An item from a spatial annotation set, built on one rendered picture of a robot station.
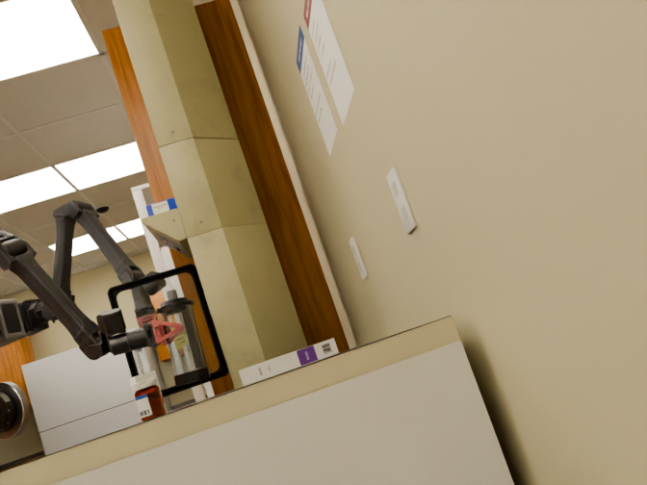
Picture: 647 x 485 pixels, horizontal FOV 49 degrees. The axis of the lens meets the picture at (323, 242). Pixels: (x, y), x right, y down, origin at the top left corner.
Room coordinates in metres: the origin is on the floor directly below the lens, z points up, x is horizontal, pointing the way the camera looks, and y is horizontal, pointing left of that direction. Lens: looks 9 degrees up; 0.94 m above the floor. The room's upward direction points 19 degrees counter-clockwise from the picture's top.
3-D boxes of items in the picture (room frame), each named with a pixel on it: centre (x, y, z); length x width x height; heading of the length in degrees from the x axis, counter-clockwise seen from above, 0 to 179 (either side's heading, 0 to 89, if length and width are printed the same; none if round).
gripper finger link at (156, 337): (1.98, 0.50, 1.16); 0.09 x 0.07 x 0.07; 98
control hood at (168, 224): (2.22, 0.46, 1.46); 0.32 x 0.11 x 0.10; 8
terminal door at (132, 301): (2.34, 0.59, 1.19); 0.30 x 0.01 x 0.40; 104
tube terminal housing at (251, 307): (2.25, 0.28, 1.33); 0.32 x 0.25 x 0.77; 8
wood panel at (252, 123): (2.47, 0.28, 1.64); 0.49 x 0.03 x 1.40; 98
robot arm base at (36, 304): (2.63, 1.10, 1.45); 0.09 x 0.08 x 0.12; 158
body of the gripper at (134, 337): (2.00, 0.58, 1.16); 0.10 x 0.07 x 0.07; 8
